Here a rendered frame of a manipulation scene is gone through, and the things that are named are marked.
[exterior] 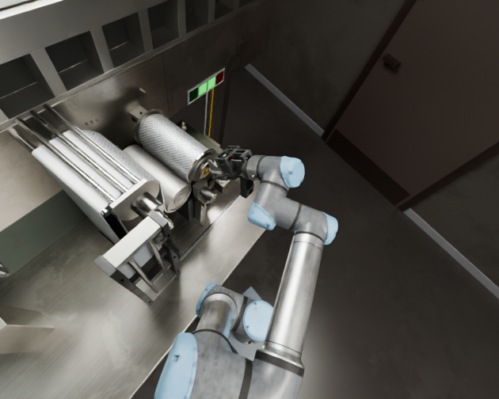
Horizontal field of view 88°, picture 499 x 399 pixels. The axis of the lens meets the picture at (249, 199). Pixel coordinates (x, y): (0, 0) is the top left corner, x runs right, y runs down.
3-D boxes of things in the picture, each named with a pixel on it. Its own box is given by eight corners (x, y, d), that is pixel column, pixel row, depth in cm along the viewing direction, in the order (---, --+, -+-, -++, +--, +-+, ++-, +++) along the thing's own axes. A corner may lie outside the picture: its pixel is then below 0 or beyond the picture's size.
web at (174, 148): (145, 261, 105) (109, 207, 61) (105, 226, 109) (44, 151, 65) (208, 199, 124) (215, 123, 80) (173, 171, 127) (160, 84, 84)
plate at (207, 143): (222, 193, 119) (222, 187, 114) (159, 145, 125) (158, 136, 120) (242, 172, 127) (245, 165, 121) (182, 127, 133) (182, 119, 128)
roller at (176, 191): (169, 218, 94) (165, 203, 83) (119, 176, 98) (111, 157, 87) (192, 196, 99) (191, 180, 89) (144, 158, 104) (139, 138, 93)
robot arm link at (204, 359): (234, 324, 93) (224, 461, 39) (196, 308, 93) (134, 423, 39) (247, 292, 94) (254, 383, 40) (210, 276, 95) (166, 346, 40)
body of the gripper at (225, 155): (227, 145, 82) (255, 146, 74) (238, 167, 87) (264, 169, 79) (211, 159, 78) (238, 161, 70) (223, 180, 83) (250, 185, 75)
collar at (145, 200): (148, 226, 72) (144, 217, 66) (133, 213, 73) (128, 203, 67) (165, 210, 75) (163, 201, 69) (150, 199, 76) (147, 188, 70)
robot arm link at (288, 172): (284, 182, 61) (296, 150, 62) (250, 177, 68) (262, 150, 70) (299, 195, 66) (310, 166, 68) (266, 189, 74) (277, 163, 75)
